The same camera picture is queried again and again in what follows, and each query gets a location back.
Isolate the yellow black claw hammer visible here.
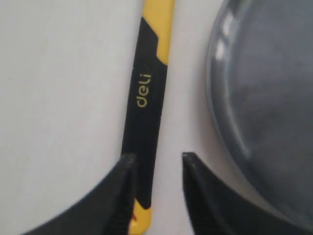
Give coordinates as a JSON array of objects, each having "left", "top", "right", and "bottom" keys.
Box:
[{"left": 121, "top": 0, "right": 175, "bottom": 235}]

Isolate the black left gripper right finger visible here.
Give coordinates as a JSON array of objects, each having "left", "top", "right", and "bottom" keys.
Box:
[{"left": 182, "top": 152, "right": 310, "bottom": 235}]

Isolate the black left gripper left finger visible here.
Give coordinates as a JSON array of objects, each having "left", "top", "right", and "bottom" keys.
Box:
[{"left": 28, "top": 154, "right": 136, "bottom": 235}]

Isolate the round stainless steel plate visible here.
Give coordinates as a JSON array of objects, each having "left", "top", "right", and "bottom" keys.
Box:
[{"left": 206, "top": 0, "right": 313, "bottom": 231}]

